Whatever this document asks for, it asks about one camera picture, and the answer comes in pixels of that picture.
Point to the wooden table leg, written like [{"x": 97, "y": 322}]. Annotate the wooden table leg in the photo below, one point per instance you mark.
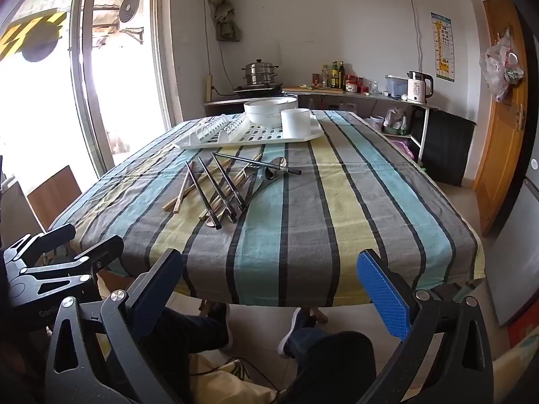
[
  {"x": 318, "y": 314},
  {"x": 205, "y": 308}
]

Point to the white plastic dish rack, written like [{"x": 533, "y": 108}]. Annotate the white plastic dish rack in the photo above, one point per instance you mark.
[{"x": 236, "y": 136}]

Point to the black cabinet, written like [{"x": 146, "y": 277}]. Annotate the black cabinet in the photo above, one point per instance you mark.
[{"x": 446, "y": 147}]

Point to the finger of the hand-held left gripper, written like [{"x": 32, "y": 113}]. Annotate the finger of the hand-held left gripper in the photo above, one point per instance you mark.
[
  {"x": 42, "y": 242},
  {"x": 90, "y": 256}
]

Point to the white plastic tub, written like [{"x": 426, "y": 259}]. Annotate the white plastic tub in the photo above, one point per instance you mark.
[{"x": 374, "y": 123}]

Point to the clear drinking glass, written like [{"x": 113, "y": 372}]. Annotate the clear drinking glass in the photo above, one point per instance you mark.
[{"x": 374, "y": 87}]

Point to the olive hanging cloth bag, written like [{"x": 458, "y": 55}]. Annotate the olive hanging cloth bag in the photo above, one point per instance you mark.
[{"x": 225, "y": 17}]

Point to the red floor box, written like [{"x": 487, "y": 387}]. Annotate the red floor box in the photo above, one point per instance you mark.
[{"x": 524, "y": 328}]

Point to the clear plastic container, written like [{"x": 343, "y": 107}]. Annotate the clear plastic container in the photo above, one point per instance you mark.
[{"x": 396, "y": 86}]

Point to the wooden door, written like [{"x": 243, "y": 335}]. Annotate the wooden door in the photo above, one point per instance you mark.
[{"x": 503, "y": 143}]

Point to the yellow label sauce bottle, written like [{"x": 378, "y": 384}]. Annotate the yellow label sauce bottle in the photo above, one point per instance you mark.
[{"x": 334, "y": 75}]

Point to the person's left leg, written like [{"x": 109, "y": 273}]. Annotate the person's left leg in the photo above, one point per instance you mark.
[{"x": 181, "y": 336}]

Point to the giraffe wall poster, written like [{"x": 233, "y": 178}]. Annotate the giraffe wall poster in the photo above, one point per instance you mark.
[{"x": 443, "y": 46}]

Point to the striped tablecloth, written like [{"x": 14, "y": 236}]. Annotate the striped tablecloth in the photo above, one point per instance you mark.
[{"x": 303, "y": 227}]

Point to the person's right leg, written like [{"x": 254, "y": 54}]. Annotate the person's right leg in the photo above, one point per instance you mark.
[{"x": 328, "y": 366}]

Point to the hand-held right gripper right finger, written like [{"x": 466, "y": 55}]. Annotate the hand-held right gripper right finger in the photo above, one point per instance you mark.
[{"x": 381, "y": 294}]

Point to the black induction cooker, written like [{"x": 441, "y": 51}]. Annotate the black induction cooker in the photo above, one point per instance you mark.
[{"x": 257, "y": 89}]

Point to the hanging plastic bags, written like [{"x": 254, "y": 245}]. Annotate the hanging plastic bags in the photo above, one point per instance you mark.
[{"x": 501, "y": 69}]

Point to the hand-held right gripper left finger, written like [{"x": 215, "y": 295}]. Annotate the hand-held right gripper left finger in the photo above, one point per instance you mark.
[{"x": 153, "y": 292}]

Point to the metal window frame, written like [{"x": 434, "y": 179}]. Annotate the metal window frame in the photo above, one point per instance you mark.
[{"x": 80, "y": 71}]

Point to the beige power strip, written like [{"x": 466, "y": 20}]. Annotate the beige power strip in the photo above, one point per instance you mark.
[{"x": 208, "y": 86}]

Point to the foil food bags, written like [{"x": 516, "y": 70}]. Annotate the foil food bags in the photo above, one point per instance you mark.
[{"x": 395, "y": 120}]

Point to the white electric kettle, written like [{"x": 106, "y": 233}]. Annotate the white electric kettle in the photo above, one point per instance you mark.
[{"x": 417, "y": 88}]

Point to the outdoor fan unit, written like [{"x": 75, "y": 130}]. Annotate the outdoor fan unit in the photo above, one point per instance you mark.
[{"x": 128, "y": 6}]

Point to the printed small bowl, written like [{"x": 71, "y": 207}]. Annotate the printed small bowl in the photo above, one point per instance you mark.
[{"x": 351, "y": 89}]

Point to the beige floor bag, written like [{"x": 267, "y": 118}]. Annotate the beige floor bag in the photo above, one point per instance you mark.
[{"x": 236, "y": 387}]

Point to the dark sauce bottle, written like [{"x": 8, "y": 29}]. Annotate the dark sauce bottle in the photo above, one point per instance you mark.
[{"x": 342, "y": 75}]

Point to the white utensil cup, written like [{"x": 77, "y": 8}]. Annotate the white utensil cup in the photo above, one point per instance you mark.
[{"x": 295, "y": 124}]

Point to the long metal counter shelf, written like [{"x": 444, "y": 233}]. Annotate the long metal counter shelf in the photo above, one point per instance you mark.
[{"x": 379, "y": 96}]

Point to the black chopstick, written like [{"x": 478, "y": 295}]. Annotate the black chopstick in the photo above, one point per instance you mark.
[
  {"x": 227, "y": 178},
  {"x": 214, "y": 186},
  {"x": 252, "y": 162},
  {"x": 202, "y": 194}
]

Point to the steel steamer pot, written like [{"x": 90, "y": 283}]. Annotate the steel steamer pot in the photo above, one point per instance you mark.
[{"x": 260, "y": 73}]

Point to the brown wooden board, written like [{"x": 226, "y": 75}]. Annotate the brown wooden board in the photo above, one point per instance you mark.
[{"x": 54, "y": 195}]

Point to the yellow black striped sign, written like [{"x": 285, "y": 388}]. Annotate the yellow black striped sign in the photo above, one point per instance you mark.
[{"x": 29, "y": 29}]

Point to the white bowl black rim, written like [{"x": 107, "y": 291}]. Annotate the white bowl black rim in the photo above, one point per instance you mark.
[{"x": 269, "y": 113}]

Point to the pink lid storage box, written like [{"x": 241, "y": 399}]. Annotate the pink lid storage box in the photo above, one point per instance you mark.
[{"x": 403, "y": 150}]

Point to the wooden cutting board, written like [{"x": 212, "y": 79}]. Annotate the wooden cutting board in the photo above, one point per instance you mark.
[{"x": 311, "y": 90}]

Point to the person's leg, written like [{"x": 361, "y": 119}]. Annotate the person's leg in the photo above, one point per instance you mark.
[
  {"x": 328, "y": 366},
  {"x": 181, "y": 336}
]

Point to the short metal stove shelf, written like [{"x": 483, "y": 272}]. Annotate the short metal stove shelf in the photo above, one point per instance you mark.
[{"x": 223, "y": 103}]

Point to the red sauce jar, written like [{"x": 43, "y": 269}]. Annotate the red sauce jar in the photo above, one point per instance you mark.
[{"x": 351, "y": 80}]

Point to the clear condiment bottle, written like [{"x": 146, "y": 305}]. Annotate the clear condiment bottle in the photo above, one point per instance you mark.
[{"x": 324, "y": 76}]

